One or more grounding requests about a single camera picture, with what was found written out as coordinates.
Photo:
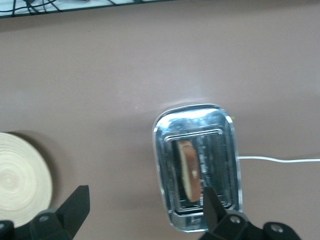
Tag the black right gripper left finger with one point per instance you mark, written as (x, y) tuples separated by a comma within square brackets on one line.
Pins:
[(75, 210)]

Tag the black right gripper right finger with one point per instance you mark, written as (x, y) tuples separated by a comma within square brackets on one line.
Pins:
[(212, 212)]

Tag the slice of brown bread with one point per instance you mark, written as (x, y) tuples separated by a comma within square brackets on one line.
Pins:
[(190, 170)]

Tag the round wooden plate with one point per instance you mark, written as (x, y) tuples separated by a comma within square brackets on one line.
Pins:
[(20, 175)]

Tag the silver two-slot toaster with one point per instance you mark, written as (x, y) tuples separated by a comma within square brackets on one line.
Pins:
[(175, 125)]

